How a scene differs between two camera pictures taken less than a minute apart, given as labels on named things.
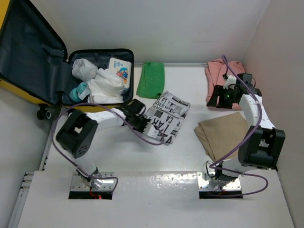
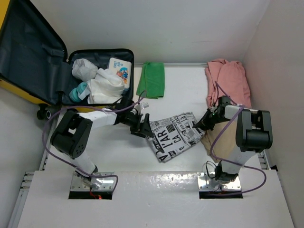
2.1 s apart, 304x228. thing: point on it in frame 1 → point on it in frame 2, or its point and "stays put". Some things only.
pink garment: (215, 69) stays put
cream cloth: (106, 88) stays put
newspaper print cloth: (168, 112) → (172, 135)
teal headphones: (79, 93) stays put
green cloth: (151, 81) stays put
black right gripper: (218, 91) → (204, 123)
